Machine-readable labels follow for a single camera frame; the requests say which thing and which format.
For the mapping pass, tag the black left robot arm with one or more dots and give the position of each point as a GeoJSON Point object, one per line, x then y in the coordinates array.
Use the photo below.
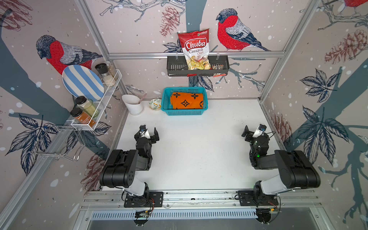
{"type": "Point", "coordinates": [120, 168]}

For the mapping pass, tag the small patterned bowl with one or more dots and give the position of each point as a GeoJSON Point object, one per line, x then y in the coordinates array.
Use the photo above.
{"type": "Point", "coordinates": [155, 104]}

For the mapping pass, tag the teal plastic basket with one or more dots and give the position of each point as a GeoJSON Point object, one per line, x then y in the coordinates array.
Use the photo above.
{"type": "Point", "coordinates": [168, 109]}

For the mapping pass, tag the orange spice jar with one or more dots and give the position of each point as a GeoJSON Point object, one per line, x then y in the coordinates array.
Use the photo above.
{"type": "Point", "coordinates": [82, 117]}

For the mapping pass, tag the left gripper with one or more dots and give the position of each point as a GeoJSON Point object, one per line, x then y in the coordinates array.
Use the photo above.
{"type": "Point", "coordinates": [153, 138]}

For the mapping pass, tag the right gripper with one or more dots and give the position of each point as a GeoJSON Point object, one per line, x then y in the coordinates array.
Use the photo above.
{"type": "Point", "coordinates": [249, 134]}

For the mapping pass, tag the small glass spice jar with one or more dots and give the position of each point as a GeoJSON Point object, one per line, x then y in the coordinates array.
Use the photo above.
{"type": "Point", "coordinates": [112, 70]}

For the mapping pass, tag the white ceramic utensil cup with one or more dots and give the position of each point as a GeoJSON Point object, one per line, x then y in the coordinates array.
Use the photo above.
{"type": "Point", "coordinates": [133, 104]}

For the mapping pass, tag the white wire wall shelf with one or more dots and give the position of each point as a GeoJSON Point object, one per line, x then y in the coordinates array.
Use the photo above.
{"type": "Point", "coordinates": [101, 105]}

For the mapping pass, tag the green spice jar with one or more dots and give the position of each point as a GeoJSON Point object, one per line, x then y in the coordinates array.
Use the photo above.
{"type": "Point", "coordinates": [87, 105]}

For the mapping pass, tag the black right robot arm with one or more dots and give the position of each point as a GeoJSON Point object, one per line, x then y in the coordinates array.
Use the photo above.
{"type": "Point", "coordinates": [294, 169]}

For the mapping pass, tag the red Chuba chips bag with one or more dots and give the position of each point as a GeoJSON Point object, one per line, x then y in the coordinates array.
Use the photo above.
{"type": "Point", "coordinates": [195, 46]}

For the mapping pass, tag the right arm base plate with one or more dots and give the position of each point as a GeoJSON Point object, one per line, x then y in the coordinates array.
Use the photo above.
{"type": "Point", "coordinates": [248, 198]}

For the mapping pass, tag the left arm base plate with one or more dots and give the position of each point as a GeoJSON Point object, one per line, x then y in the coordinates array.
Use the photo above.
{"type": "Point", "coordinates": [150, 200]}

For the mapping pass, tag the metal hook rack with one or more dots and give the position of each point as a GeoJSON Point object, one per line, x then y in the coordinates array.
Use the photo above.
{"type": "Point", "coordinates": [68, 144]}

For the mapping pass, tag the black lid spice jar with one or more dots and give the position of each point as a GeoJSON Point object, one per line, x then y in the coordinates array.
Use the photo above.
{"type": "Point", "coordinates": [107, 78]}

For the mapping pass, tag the orange patterned pillowcase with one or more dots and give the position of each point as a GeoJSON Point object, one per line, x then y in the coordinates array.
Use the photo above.
{"type": "Point", "coordinates": [181, 100]}

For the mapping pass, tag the black hanging wire basket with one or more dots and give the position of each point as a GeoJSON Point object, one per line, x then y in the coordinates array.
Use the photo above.
{"type": "Point", "coordinates": [177, 66]}

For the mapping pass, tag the blue white striped plate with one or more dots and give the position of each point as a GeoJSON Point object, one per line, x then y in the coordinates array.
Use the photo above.
{"type": "Point", "coordinates": [81, 81]}

